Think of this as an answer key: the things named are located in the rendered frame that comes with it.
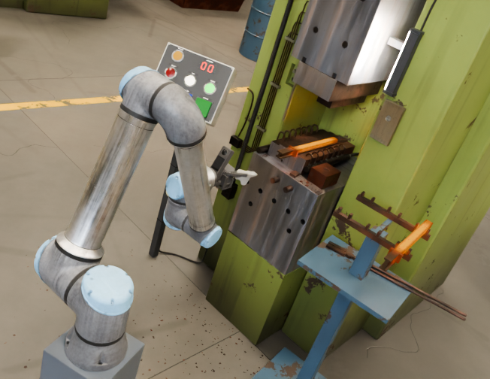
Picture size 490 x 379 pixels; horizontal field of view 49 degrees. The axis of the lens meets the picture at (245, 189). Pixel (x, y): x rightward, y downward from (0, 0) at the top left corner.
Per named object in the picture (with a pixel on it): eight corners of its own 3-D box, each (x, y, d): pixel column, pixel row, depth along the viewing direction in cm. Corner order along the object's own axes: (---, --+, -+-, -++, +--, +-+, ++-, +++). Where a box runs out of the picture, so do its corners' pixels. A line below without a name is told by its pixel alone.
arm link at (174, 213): (177, 237, 194) (186, 209, 188) (156, 220, 199) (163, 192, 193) (195, 229, 201) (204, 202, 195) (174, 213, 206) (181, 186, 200)
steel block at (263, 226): (284, 275, 248) (318, 195, 227) (228, 229, 267) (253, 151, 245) (348, 241, 289) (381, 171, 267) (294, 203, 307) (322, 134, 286)
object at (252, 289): (255, 346, 271) (284, 275, 248) (204, 298, 290) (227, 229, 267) (317, 305, 312) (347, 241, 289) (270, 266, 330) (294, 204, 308)
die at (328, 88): (328, 101, 221) (337, 80, 216) (291, 81, 231) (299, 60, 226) (377, 93, 251) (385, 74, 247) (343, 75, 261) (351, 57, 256)
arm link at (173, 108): (210, 94, 143) (227, 236, 196) (178, 74, 148) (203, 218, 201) (179, 118, 138) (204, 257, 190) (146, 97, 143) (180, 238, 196)
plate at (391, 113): (386, 146, 221) (404, 108, 213) (368, 136, 225) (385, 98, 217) (388, 145, 222) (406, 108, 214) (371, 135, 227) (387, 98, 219)
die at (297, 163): (300, 175, 238) (307, 159, 234) (267, 153, 248) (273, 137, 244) (349, 159, 269) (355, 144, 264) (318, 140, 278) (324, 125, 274)
